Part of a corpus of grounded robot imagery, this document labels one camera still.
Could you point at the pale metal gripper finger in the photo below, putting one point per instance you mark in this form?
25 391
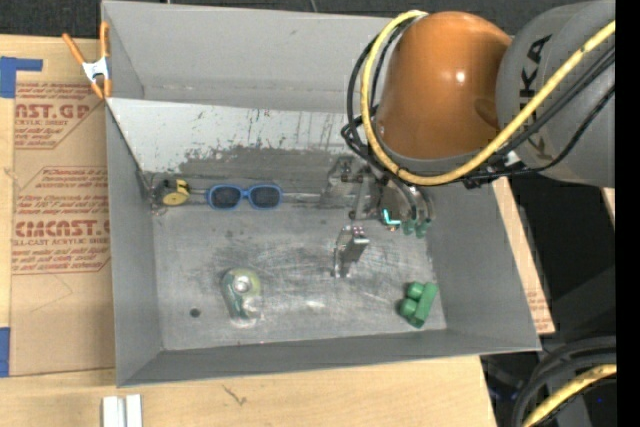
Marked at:
345 185
350 250

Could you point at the grey metal bin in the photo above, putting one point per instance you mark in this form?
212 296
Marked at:
280 250

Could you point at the green plastic toy block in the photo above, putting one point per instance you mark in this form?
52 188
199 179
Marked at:
419 302

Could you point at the blue sunglasses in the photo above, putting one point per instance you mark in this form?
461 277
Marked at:
225 196

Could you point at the brown cardboard board, red print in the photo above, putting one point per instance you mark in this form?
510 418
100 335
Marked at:
55 215

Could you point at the black cylinder on white bracket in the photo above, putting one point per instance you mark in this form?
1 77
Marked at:
481 178

